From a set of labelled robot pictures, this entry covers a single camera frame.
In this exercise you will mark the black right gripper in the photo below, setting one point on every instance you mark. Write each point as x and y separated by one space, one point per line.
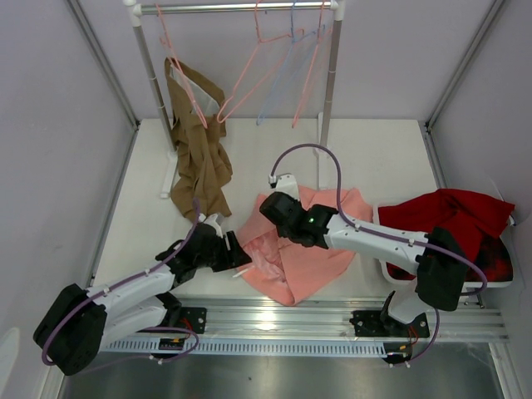
281 232

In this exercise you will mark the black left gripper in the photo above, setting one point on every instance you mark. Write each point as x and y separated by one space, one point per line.
233 257

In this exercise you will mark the pink skirt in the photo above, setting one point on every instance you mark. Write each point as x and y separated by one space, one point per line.
286 272

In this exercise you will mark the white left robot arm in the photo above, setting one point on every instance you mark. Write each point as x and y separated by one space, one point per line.
83 321

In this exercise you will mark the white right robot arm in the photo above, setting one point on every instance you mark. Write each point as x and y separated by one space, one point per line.
434 259

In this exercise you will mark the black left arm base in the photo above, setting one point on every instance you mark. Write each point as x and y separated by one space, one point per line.
179 316

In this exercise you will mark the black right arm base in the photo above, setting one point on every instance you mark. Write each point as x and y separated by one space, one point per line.
411 340

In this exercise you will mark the tan brown skirt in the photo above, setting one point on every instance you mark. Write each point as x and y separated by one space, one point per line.
203 164

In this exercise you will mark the pink hanger holding tan skirt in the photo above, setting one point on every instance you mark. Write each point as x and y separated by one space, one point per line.
175 63

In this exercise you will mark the red garment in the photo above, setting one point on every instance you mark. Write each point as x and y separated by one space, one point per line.
449 216

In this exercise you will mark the white perforated basket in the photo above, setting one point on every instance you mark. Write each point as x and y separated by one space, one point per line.
507 257

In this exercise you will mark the white garment rack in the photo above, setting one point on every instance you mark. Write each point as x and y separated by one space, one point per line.
136 11

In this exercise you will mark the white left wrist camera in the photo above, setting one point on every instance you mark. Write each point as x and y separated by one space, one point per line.
215 221

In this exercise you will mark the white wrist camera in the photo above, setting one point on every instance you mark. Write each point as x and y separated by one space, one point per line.
215 221
285 183

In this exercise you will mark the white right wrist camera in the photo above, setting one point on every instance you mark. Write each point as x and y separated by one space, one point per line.
285 183

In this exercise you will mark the aluminium mounting rail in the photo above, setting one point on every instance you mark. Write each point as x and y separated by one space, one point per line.
321 318

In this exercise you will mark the white slotted cable duct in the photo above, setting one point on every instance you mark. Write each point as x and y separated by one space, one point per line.
251 347

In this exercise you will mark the blue wire hanger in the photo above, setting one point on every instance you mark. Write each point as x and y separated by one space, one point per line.
281 81

